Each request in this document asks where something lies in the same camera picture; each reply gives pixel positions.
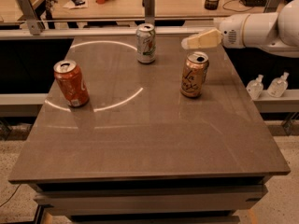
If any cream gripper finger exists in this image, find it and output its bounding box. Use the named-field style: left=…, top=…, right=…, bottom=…
left=181, top=28, right=222, bottom=49

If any silver green 7up can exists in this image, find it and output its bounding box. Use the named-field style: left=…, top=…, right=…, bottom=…
left=136, top=23, right=156, bottom=63

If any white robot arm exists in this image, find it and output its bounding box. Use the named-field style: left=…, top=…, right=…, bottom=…
left=181, top=0, right=299, bottom=58

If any tan La Croix can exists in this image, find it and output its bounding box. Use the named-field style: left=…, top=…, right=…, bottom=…
left=180, top=51, right=209, bottom=98

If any orange soda can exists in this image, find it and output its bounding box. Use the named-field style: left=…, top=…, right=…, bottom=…
left=53, top=60, right=89, bottom=107

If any black mesh cup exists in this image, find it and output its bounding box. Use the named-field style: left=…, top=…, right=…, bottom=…
left=205, top=0, right=220, bottom=10

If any clear sanitizer bottle left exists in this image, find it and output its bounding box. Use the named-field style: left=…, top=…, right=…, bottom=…
left=246, top=75, right=263, bottom=100

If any clear sanitizer bottle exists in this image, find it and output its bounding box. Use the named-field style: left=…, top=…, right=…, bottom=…
left=267, top=72, right=289, bottom=98
left=246, top=75, right=263, bottom=100

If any clear sanitizer bottle right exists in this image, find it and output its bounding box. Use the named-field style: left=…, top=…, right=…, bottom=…
left=267, top=72, right=289, bottom=98

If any black cable on desk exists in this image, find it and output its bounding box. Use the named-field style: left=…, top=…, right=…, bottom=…
left=221, top=0, right=255, bottom=13

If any middle metal bracket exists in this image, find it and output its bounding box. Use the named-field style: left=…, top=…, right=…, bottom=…
left=143, top=0, right=155, bottom=24

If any grey table base frame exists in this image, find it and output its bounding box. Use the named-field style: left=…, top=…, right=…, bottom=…
left=35, top=177, right=267, bottom=222

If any left metal bracket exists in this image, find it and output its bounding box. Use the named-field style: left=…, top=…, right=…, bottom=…
left=17, top=0, right=44, bottom=35

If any black floor cable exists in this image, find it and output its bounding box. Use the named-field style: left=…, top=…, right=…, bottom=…
left=0, top=184, right=22, bottom=209

